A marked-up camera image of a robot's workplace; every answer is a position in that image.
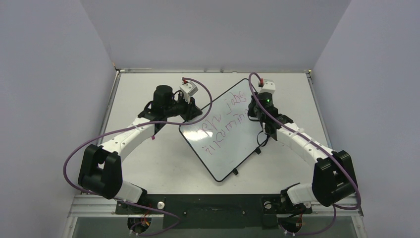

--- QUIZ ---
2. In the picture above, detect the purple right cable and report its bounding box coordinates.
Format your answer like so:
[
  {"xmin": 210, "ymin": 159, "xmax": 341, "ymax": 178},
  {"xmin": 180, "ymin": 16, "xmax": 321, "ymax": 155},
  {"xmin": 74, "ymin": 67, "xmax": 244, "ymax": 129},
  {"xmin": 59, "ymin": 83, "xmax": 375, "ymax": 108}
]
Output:
[{"xmin": 248, "ymin": 72, "xmax": 362, "ymax": 237}]

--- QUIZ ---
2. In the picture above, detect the black framed whiteboard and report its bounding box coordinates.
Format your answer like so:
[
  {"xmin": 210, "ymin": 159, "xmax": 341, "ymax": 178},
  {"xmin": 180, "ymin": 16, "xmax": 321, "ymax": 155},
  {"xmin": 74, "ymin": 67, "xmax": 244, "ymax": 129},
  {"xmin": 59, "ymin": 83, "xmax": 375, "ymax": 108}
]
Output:
[{"xmin": 179, "ymin": 79, "xmax": 264, "ymax": 182}]

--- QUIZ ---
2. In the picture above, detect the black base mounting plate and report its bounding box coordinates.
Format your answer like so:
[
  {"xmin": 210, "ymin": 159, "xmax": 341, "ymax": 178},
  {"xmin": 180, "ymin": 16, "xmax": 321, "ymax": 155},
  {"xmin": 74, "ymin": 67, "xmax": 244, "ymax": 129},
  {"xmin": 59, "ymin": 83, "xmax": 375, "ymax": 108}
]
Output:
[{"xmin": 115, "ymin": 194, "xmax": 313, "ymax": 229}]

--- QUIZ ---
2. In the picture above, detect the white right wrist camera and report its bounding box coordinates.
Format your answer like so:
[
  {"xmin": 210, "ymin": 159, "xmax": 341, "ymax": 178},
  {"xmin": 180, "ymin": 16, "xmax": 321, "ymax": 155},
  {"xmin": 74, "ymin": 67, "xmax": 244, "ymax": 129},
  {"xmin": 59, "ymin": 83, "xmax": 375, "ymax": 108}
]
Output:
[{"xmin": 258, "ymin": 79, "xmax": 276, "ymax": 94}]

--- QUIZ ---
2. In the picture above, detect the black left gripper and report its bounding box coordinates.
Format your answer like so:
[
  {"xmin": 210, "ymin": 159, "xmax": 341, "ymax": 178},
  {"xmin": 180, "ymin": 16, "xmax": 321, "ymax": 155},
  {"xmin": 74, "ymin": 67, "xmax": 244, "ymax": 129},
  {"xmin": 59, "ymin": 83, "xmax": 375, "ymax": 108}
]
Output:
[{"xmin": 164, "ymin": 93, "xmax": 202, "ymax": 122}]

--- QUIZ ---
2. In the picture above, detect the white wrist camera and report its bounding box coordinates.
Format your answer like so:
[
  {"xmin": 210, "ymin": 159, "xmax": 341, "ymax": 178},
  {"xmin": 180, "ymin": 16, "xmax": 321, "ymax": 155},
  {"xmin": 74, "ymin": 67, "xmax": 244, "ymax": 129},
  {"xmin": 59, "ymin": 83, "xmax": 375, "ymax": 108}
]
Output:
[
  {"xmin": 179, "ymin": 82, "xmax": 198, "ymax": 104},
  {"xmin": 258, "ymin": 79, "xmax": 276, "ymax": 94}
]

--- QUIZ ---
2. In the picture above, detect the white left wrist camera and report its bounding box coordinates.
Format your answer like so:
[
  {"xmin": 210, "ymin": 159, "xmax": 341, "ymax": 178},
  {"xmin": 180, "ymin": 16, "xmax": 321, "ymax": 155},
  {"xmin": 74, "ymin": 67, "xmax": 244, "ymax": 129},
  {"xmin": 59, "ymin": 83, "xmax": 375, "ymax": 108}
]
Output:
[{"xmin": 179, "ymin": 82, "xmax": 198, "ymax": 104}]

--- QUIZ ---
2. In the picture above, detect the aluminium front rail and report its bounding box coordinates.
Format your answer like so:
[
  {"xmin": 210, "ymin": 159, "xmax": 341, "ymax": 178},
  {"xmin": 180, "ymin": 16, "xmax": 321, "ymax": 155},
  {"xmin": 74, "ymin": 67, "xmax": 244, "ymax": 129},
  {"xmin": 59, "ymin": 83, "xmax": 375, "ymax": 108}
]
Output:
[{"xmin": 68, "ymin": 195, "xmax": 364, "ymax": 218}]

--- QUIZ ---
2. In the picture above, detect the purple cable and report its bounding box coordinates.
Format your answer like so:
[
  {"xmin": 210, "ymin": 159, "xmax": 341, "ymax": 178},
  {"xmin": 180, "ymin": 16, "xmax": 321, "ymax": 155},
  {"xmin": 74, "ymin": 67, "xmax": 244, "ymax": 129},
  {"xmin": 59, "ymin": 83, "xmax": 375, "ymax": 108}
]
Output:
[
  {"xmin": 248, "ymin": 72, "xmax": 362, "ymax": 237},
  {"xmin": 62, "ymin": 77, "xmax": 213, "ymax": 238}
]

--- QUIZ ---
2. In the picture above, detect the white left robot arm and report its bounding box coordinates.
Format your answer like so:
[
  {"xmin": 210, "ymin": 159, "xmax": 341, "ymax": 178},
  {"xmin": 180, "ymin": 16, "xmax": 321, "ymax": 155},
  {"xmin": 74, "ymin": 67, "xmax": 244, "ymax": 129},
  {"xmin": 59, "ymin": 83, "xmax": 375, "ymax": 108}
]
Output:
[{"xmin": 78, "ymin": 81, "xmax": 203, "ymax": 213}]

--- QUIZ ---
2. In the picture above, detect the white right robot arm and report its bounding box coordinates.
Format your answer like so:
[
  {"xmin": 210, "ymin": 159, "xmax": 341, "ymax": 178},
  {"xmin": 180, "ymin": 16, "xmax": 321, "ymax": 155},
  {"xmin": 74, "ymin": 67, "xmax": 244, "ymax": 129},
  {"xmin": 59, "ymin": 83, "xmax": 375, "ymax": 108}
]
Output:
[{"xmin": 248, "ymin": 92, "xmax": 358, "ymax": 212}]

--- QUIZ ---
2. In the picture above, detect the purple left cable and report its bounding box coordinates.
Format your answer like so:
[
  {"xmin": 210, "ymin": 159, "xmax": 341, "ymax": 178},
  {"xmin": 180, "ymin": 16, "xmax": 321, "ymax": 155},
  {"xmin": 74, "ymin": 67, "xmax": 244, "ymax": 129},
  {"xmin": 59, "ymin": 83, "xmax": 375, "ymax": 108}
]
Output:
[{"xmin": 62, "ymin": 77, "xmax": 213, "ymax": 238}]

